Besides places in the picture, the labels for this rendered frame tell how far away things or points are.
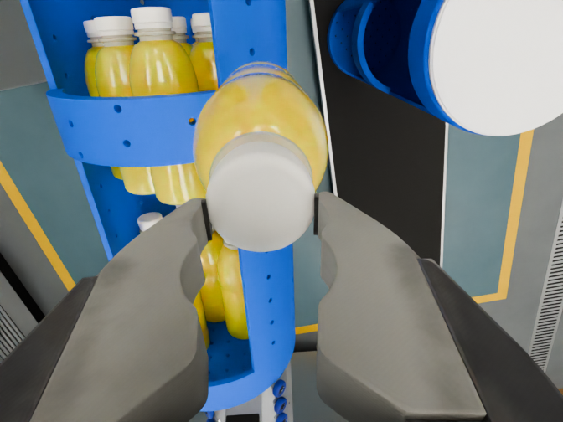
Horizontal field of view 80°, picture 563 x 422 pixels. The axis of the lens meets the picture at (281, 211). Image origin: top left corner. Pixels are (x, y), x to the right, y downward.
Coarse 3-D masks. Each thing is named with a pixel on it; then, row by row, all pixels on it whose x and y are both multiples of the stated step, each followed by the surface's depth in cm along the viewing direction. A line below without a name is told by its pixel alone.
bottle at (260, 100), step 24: (240, 72) 20; (264, 72) 19; (288, 72) 27; (216, 96) 16; (240, 96) 15; (264, 96) 14; (288, 96) 15; (216, 120) 14; (240, 120) 14; (264, 120) 14; (288, 120) 14; (312, 120) 15; (216, 144) 14; (240, 144) 13; (288, 144) 13; (312, 144) 14; (312, 168) 15
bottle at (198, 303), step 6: (198, 294) 56; (198, 300) 56; (198, 306) 56; (198, 312) 56; (204, 312) 60; (204, 318) 59; (204, 324) 59; (204, 330) 59; (204, 336) 60; (204, 342) 60
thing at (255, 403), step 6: (258, 396) 97; (246, 402) 95; (252, 402) 95; (258, 402) 95; (234, 408) 94; (240, 408) 94; (246, 408) 94; (252, 408) 94; (258, 408) 94; (228, 414) 92; (234, 414) 92; (240, 414) 91; (246, 414) 90; (252, 414) 90; (258, 414) 90; (228, 420) 89; (234, 420) 89; (240, 420) 89; (246, 420) 89; (252, 420) 89; (258, 420) 89
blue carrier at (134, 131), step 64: (64, 0) 42; (128, 0) 48; (192, 0) 51; (256, 0) 32; (64, 64) 42; (64, 128) 35; (128, 128) 32; (192, 128) 33; (128, 192) 56; (256, 256) 43; (256, 320) 47; (256, 384) 53
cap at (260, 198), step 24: (264, 144) 12; (216, 168) 12; (240, 168) 11; (264, 168) 11; (288, 168) 11; (216, 192) 11; (240, 192) 11; (264, 192) 12; (288, 192) 12; (312, 192) 12; (216, 216) 12; (240, 216) 12; (264, 216) 12; (288, 216) 12; (312, 216) 12; (240, 240) 12; (264, 240) 12; (288, 240) 12
